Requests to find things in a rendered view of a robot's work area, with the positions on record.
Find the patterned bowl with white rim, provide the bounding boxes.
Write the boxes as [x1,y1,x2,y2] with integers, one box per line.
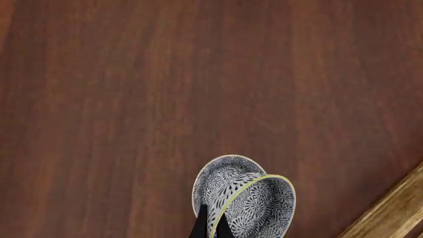
[191,154,267,216]

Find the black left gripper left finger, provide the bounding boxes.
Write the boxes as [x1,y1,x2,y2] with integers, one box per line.
[188,204,209,238]

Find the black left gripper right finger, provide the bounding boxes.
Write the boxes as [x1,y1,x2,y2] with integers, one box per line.
[215,212,235,238]

